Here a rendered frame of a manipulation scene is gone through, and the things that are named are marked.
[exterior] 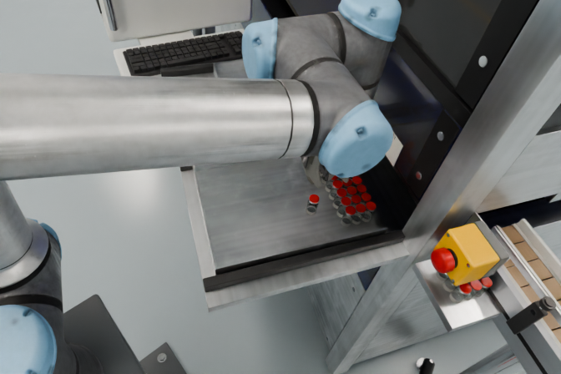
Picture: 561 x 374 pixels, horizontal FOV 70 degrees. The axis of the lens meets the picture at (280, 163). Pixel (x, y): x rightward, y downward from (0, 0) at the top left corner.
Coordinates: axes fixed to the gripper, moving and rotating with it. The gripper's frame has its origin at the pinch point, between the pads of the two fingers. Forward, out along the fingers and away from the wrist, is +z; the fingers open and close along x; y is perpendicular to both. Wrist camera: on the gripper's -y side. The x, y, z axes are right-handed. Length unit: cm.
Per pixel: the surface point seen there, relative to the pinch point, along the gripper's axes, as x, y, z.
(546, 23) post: 15.6, 12.8, -36.7
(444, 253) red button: 13.1, 21.5, -1.7
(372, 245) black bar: 8.2, 12.0, 9.8
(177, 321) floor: -34, -18, 100
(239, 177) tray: -12.6, -11.7, 11.5
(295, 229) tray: -4.8, 3.9, 11.5
